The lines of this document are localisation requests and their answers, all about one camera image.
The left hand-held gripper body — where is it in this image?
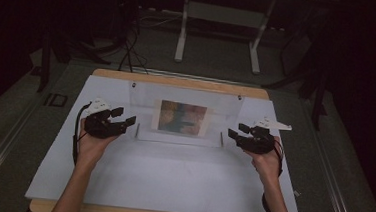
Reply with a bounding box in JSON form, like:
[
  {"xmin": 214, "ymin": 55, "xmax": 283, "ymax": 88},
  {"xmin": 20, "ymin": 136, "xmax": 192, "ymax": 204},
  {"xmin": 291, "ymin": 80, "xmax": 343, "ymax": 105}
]
[{"xmin": 83, "ymin": 96, "xmax": 127, "ymax": 141}]

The clear acrylic photo frame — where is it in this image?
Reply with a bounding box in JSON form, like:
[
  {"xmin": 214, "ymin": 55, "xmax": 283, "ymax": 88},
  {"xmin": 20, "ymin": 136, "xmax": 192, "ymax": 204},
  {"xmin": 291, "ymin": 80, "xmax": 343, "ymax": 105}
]
[{"xmin": 124, "ymin": 79, "xmax": 246, "ymax": 151}]

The white board sheet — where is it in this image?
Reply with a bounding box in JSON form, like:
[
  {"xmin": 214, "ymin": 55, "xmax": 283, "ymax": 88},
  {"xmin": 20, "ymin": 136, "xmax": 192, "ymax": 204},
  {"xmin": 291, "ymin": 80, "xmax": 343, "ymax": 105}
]
[{"xmin": 24, "ymin": 70, "xmax": 311, "ymax": 212}]

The person's right hand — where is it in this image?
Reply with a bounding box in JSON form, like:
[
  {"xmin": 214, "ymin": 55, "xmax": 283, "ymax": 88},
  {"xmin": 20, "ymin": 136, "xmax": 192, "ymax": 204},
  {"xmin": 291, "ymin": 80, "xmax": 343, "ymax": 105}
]
[{"xmin": 242, "ymin": 134, "xmax": 286, "ymax": 188}]

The black tripod with cables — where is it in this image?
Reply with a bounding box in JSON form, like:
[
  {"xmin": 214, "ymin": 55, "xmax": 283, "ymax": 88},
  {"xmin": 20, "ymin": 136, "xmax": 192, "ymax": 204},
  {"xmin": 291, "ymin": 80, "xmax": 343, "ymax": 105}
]
[{"xmin": 116, "ymin": 20, "xmax": 154, "ymax": 75}]

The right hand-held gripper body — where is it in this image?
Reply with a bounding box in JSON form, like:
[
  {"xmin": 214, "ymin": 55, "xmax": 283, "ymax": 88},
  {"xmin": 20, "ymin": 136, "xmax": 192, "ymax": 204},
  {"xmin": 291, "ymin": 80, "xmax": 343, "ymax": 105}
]
[{"xmin": 235, "ymin": 115, "xmax": 293, "ymax": 157}]

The black stand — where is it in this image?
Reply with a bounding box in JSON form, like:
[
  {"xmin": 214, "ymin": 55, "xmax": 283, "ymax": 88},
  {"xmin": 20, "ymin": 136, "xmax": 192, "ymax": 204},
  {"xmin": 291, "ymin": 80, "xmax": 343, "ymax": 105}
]
[
  {"xmin": 36, "ymin": 22, "xmax": 55, "ymax": 94},
  {"xmin": 259, "ymin": 4, "xmax": 337, "ymax": 132}
]

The photo card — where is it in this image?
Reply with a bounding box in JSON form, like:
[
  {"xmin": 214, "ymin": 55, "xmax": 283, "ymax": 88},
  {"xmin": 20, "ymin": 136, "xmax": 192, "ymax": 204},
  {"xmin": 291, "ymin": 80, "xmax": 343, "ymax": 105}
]
[{"xmin": 150, "ymin": 98, "xmax": 211, "ymax": 138}]

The person's left hand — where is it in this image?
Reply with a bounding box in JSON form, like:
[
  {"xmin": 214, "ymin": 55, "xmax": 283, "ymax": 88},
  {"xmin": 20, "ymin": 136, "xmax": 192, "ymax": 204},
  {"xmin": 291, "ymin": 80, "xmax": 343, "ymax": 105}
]
[{"xmin": 75, "ymin": 117, "xmax": 121, "ymax": 171}]

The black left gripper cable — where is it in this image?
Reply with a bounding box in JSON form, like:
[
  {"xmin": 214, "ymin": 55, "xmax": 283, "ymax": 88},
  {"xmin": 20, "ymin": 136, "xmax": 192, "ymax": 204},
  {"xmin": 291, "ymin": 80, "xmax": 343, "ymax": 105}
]
[{"xmin": 70, "ymin": 100, "xmax": 93, "ymax": 167}]

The wooden table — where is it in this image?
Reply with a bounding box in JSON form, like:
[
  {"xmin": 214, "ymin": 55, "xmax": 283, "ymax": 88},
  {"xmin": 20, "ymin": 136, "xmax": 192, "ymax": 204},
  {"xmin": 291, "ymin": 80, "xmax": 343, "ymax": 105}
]
[{"xmin": 28, "ymin": 64, "xmax": 312, "ymax": 212}]

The white metal stand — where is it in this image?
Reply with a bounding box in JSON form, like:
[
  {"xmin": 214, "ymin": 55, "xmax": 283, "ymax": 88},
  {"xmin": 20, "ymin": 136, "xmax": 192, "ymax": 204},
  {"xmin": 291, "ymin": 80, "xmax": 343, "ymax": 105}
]
[{"xmin": 173, "ymin": 0, "xmax": 277, "ymax": 77}]

